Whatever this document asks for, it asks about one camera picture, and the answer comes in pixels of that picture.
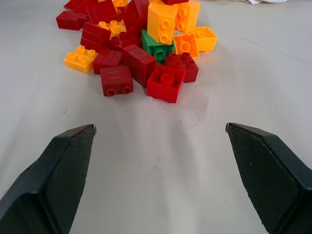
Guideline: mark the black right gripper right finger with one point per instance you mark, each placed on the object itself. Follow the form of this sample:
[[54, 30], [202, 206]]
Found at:
[[273, 180]]

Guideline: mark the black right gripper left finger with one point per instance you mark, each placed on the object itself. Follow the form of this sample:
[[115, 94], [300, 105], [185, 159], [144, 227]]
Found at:
[[44, 185]]

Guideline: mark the dark red toy block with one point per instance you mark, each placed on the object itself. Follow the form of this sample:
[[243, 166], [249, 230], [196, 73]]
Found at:
[[126, 40], [116, 80], [69, 20], [174, 1], [75, 4], [95, 36], [106, 59], [140, 63], [102, 12], [185, 65], [135, 15]]

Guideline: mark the bright red open toy block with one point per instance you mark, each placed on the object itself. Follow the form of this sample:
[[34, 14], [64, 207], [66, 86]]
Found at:
[[165, 84]]

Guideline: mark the orange plastic brick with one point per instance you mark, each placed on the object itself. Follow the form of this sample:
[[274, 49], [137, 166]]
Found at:
[[186, 45]]

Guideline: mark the green toy block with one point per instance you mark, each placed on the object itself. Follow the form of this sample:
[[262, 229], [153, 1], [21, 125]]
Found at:
[[156, 48]]

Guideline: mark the white crumpled cloth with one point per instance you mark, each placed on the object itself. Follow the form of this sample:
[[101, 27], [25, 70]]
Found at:
[[268, 1]]

